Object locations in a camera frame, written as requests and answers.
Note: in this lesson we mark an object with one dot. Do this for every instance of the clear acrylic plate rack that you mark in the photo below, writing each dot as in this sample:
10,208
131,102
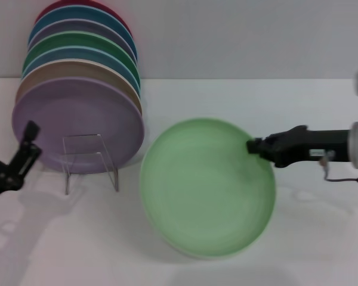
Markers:
68,178

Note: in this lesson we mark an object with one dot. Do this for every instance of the light blue plate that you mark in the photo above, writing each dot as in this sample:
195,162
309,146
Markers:
62,53

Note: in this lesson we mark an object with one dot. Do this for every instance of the beige plate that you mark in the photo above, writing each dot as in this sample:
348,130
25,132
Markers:
62,70

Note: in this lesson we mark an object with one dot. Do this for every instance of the teal blue plate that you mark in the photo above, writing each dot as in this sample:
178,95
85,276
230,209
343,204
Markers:
74,12

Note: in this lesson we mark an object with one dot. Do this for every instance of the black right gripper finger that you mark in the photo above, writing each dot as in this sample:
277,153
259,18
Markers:
282,135
276,159

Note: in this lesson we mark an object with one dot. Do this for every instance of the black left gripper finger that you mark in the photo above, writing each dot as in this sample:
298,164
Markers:
25,158

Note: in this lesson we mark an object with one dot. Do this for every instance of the lilac purple plate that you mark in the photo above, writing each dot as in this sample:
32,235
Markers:
83,116

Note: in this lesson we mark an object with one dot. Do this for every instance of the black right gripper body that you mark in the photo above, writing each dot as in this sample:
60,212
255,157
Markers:
325,146

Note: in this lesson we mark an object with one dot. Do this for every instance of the red plate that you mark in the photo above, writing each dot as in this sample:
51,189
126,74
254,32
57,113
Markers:
65,3

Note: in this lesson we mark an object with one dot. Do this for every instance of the grey purple plate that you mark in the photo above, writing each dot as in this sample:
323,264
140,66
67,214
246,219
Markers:
71,25

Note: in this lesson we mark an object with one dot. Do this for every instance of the dark green plate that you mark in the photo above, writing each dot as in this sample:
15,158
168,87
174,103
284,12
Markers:
68,38

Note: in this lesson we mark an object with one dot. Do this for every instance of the light green plate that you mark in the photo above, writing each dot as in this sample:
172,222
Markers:
206,190

